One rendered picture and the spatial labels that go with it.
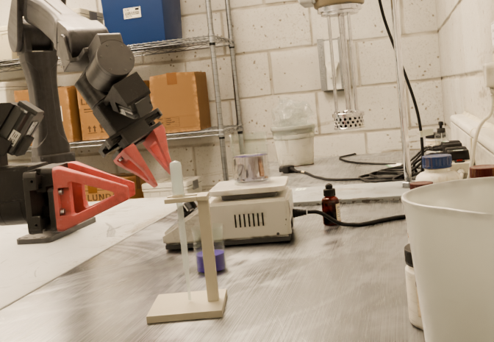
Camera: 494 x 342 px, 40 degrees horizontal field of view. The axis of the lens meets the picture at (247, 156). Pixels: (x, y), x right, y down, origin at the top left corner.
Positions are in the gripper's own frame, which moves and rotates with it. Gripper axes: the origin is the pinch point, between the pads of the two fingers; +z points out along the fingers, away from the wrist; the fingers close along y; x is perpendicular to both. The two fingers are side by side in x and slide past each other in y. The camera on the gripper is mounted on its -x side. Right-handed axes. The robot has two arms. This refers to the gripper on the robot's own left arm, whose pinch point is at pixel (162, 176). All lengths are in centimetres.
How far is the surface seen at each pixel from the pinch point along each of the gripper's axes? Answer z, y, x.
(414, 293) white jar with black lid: 24, -6, -48
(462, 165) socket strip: 34, 64, 13
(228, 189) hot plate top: 7.8, 5.4, -5.7
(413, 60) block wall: 14, 201, 146
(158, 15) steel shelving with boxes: -74, 119, 181
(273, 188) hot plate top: 11.6, 9.7, -9.7
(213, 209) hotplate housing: 8.9, 1.9, -4.5
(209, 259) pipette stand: 12.2, -13.4, -30.4
